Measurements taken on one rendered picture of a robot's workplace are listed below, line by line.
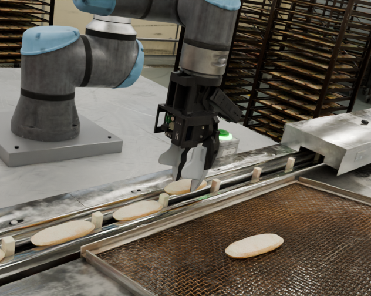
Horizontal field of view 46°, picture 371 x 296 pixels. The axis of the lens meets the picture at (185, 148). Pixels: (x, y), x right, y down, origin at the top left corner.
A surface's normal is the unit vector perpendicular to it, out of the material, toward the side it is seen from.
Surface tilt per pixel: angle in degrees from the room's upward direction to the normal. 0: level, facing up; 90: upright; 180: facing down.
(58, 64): 87
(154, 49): 90
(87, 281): 10
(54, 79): 88
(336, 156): 90
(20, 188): 0
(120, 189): 0
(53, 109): 70
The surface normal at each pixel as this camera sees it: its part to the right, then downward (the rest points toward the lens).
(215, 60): 0.69, 0.38
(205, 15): -0.41, 0.26
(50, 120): 0.37, 0.07
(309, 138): -0.70, 0.14
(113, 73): 0.47, 0.57
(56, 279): 0.06, -0.97
